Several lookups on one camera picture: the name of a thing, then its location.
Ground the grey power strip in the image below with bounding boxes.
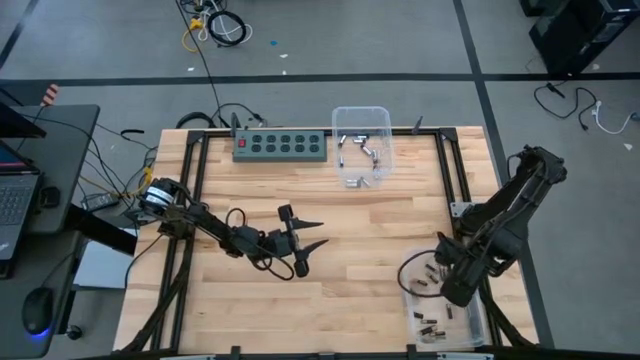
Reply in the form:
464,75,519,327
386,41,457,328
232,129,328,163

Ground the white box under table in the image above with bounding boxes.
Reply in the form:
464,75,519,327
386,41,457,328
73,239,137,291

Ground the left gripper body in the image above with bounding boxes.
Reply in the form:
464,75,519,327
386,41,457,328
260,203,304,262

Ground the black table frame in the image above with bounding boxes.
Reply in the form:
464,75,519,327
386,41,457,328
119,127,534,360

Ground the black floor cable with plug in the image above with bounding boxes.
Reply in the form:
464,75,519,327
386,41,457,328
532,81,598,132

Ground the coiled black cable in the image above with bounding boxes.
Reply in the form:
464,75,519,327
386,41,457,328
206,9,248,48

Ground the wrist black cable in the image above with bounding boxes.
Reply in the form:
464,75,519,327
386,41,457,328
224,207,296,282
397,249,444,300

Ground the black side desk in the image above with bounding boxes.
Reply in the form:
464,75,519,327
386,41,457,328
0,103,101,236

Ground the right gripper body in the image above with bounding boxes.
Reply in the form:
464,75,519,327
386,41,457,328
433,233,482,282

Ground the clear plastic bin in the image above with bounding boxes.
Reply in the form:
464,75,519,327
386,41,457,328
331,105,394,190
399,243,485,351

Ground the black computer tower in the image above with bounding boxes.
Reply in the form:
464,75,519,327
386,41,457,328
528,0,640,77

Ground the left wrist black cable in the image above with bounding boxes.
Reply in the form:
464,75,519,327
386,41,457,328
224,207,296,282

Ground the small black desk device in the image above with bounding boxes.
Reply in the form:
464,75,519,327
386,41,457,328
38,185,62,209

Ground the long black floor cable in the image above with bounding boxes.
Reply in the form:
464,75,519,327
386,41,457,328
174,0,224,126

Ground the black power adapter brick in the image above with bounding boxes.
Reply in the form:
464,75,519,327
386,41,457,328
82,193,121,212

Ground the black computer mouse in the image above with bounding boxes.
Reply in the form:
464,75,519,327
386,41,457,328
21,287,55,336

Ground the black tilted screen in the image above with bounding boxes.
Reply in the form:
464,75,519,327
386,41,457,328
0,102,47,140

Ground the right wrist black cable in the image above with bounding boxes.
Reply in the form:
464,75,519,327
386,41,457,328
397,249,444,300

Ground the laptop computer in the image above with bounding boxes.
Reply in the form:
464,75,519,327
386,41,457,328
0,139,42,262

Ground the orange black striped marker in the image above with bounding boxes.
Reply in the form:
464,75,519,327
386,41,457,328
41,83,61,107

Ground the yellow floor cable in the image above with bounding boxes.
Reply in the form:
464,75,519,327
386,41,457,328
180,16,205,53

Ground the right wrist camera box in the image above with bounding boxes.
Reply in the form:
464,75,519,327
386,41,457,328
439,272,477,309

